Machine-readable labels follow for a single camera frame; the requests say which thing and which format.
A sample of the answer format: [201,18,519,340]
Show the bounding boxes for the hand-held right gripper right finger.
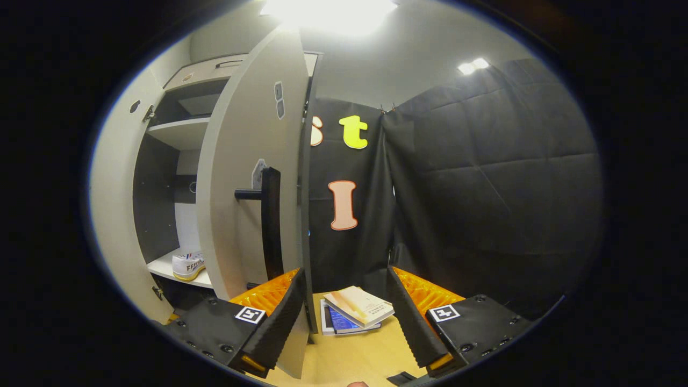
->
[386,265,534,377]

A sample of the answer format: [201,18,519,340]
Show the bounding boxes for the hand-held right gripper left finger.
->
[164,267,307,379]

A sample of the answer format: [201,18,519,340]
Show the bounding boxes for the white canvas shoe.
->
[171,251,206,282]

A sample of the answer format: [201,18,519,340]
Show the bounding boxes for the grey shoe cabinet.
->
[132,51,324,334]

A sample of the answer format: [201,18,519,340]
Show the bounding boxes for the grey shoe cabinet door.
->
[195,26,312,379]
[89,67,175,325]

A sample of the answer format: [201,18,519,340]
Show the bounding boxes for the grey cabinet drawer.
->
[163,52,323,90]

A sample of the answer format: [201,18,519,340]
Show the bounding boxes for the white book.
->
[320,299,337,336]

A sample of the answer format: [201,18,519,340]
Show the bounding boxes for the beige book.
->
[323,285,396,329]

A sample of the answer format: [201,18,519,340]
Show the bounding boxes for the blue book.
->
[327,304,382,335]

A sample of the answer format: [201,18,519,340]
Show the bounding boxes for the black backdrop cloth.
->
[307,56,605,323]

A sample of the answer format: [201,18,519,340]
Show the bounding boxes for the small ceiling light panel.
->
[457,57,491,76]

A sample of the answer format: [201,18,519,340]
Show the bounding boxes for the large ceiling light panel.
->
[260,0,399,37]

